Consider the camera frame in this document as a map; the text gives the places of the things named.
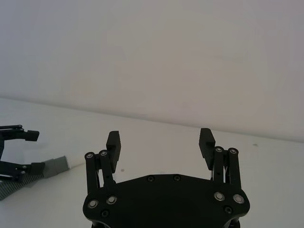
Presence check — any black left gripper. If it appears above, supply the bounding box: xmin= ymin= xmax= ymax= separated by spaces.
xmin=0 ymin=123 xmax=46 ymax=184

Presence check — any grey striped post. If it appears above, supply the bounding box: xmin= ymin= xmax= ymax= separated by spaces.
xmin=0 ymin=155 xmax=73 ymax=201

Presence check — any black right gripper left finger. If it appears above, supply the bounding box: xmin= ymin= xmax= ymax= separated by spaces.
xmin=85 ymin=130 xmax=123 ymax=192

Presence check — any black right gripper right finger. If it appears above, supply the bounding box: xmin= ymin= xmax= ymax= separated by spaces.
xmin=198 ymin=128 xmax=242 ymax=189

